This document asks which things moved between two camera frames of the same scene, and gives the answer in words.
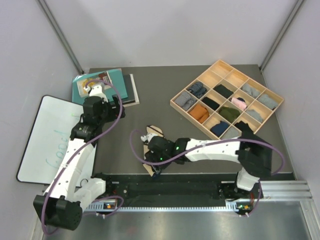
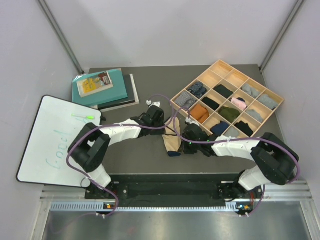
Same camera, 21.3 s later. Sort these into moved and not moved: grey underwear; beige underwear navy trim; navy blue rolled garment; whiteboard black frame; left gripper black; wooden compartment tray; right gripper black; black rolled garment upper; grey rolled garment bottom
Moved: beige underwear navy trim; left gripper black; right gripper black
Not moved: navy blue rolled garment; black rolled garment upper; grey underwear; grey rolled garment bottom; wooden compartment tray; whiteboard black frame
